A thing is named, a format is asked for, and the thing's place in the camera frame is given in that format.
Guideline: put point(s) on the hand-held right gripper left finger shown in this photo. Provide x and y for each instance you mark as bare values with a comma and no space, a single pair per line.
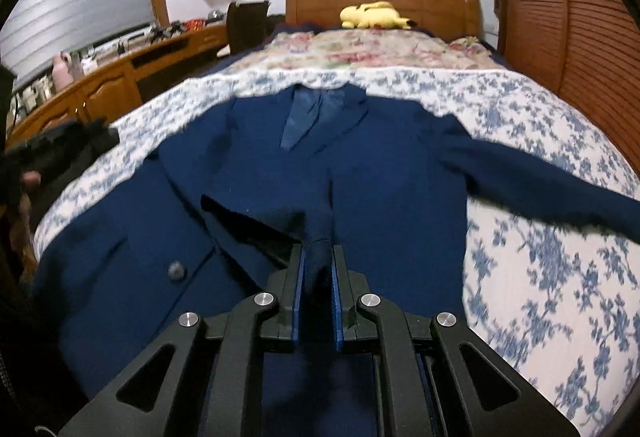
298,302

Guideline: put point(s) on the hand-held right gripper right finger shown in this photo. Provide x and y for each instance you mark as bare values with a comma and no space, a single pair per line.
339,302

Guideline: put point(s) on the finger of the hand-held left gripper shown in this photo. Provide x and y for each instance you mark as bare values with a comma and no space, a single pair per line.
104,134

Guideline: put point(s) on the navy blue suit jacket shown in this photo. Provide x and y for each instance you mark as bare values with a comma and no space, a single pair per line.
400,192

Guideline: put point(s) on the person's left hand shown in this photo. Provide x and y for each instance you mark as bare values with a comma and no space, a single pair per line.
32,179

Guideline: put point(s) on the wooden desk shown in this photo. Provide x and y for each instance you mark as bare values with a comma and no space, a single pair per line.
105,84

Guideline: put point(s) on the black chair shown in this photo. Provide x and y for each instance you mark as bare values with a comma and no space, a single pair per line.
245,24

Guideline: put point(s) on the blue floral bed sheet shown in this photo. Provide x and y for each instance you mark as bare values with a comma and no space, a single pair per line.
525,267

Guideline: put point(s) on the person's black clothing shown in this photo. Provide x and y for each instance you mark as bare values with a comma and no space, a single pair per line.
25,367

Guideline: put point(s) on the pink floral quilt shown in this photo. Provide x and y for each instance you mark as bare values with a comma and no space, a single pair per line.
360,49

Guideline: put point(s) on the yellow plush toy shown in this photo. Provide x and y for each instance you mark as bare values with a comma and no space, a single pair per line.
372,14

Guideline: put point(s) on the wooden louvered wardrobe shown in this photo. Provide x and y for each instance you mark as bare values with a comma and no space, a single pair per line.
560,17

